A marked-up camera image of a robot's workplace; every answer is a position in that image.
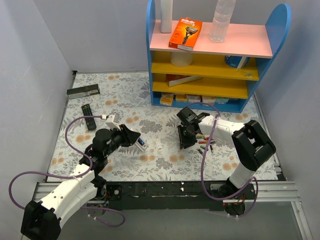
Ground blue battery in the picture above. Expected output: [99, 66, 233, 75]
[138, 138, 145, 146]

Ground white remote control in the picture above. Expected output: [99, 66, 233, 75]
[134, 137, 148, 153]

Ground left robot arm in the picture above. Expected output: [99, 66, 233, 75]
[21, 124, 141, 240]

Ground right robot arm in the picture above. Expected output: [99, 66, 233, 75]
[177, 107, 276, 201]

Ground black remote control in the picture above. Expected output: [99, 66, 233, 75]
[80, 103, 98, 132]

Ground green soap pack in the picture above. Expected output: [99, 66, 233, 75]
[215, 97, 230, 105]

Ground floral table cloth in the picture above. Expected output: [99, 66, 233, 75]
[48, 72, 240, 182]

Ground red white book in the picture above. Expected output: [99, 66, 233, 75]
[165, 74, 202, 87]

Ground black rectangular box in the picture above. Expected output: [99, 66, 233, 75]
[66, 84, 101, 100]

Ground blue yellow pink shelf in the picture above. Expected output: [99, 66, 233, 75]
[146, 0, 292, 113]

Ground white cylinder roll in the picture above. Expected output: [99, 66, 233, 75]
[170, 52, 193, 67]

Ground blue white cup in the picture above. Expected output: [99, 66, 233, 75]
[224, 55, 250, 69]

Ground orange razor box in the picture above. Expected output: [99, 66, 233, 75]
[168, 17, 203, 52]

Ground clear plastic water bottle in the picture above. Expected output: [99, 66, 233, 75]
[209, 0, 236, 43]

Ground white tall bottle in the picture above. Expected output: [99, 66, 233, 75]
[160, 0, 173, 34]

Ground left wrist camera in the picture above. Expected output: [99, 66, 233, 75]
[105, 114, 121, 130]

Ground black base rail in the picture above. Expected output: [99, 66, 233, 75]
[91, 181, 225, 212]

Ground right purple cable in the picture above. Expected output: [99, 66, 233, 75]
[187, 102, 259, 218]

